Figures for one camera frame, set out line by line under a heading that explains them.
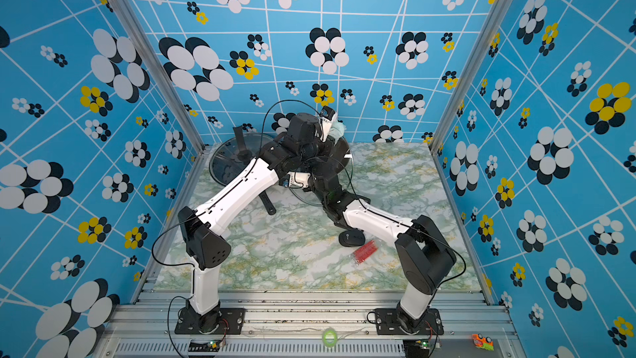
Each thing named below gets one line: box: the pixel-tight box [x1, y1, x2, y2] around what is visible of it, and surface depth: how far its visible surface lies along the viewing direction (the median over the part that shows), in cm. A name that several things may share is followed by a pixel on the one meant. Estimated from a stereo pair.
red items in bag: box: [349, 240, 379, 266], surface depth 89 cm
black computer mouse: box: [338, 229, 367, 247], surface depth 91 cm
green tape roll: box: [322, 327, 338, 348], surface depth 72 cm
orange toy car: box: [472, 333, 495, 352], surface depth 70 cm
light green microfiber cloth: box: [328, 120, 347, 146], surface depth 75 cm
